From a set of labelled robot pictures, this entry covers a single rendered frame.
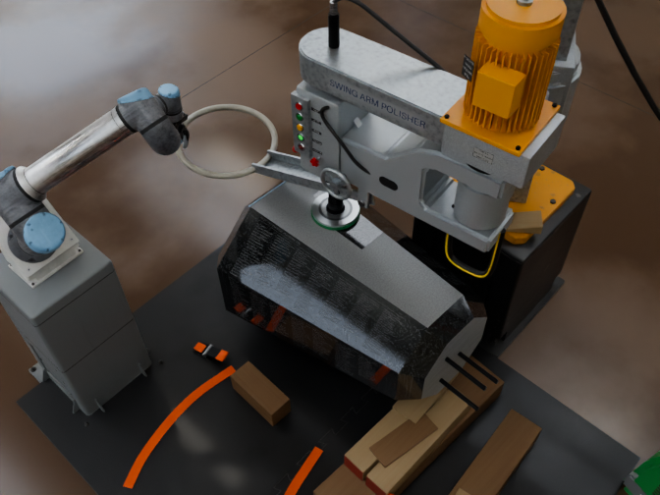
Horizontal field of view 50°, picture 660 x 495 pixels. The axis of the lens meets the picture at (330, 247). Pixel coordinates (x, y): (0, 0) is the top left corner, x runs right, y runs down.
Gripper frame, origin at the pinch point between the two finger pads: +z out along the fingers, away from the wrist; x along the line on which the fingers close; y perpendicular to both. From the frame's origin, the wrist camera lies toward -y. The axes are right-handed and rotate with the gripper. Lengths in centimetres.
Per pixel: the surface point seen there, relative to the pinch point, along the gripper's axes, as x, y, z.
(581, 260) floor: 218, -16, 75
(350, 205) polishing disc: 85, 31, -5
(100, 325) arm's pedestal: -18, 87, 29
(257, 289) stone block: 49, 65, 19
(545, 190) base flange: 175, 5, -2
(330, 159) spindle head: 77, 44, -46
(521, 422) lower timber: 175, 94, 60
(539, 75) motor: 137, 70, -117
